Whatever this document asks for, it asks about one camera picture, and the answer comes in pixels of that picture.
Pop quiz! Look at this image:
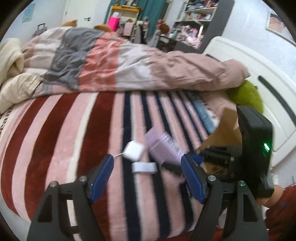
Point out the white earbuds case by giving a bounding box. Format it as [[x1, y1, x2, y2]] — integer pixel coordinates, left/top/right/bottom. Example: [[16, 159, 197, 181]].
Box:
[[123, 140, 144, 162]]

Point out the white cable adapter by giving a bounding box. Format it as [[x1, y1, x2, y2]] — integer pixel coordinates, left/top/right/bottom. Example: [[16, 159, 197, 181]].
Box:
[[114, 153, 158, 174]]

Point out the purple rectangular box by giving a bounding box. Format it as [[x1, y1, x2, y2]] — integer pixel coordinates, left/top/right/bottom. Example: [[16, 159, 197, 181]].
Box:
[[144, 126, 185, 166]]

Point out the person right hand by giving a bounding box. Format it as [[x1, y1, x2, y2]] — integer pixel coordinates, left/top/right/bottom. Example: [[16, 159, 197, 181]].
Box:
[[256, 185, 283, 208]]

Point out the brown cardboard box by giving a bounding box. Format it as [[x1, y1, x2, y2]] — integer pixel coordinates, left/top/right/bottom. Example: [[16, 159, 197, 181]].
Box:
[[196, 108, 242, 179]]

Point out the striped pink fleece blanket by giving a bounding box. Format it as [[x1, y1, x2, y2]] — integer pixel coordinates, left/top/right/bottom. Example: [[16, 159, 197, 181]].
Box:
[[1, 91, 220, 240]]

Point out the green plush toy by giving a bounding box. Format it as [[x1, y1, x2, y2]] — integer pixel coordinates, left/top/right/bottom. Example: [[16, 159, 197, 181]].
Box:
[[225, 80, 264, 114]]

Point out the white bed headboard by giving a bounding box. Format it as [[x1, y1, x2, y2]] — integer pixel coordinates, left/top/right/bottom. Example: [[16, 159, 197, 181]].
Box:
[[202, 37, 295, 167]]

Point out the cream fluffy blanket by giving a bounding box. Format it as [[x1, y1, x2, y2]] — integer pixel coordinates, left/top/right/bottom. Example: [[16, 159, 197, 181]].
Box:
[[0, 38, 42, 114]]

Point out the pink grey patchwork duvet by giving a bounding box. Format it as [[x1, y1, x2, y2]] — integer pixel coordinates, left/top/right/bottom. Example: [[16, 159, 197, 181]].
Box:
[[22, 27, 249, 94]]

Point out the dark cluttered bookshelf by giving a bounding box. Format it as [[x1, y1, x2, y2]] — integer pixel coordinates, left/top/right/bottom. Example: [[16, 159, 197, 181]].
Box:
[[156, 1, 234, 54]]

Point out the pink gift bag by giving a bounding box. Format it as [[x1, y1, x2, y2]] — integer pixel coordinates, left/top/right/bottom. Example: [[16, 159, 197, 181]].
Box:
[[107, 17, 120, 32]]

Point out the teal curtain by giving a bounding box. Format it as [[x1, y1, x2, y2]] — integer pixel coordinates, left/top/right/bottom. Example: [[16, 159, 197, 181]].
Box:
[[104, 1, 165, 40]]

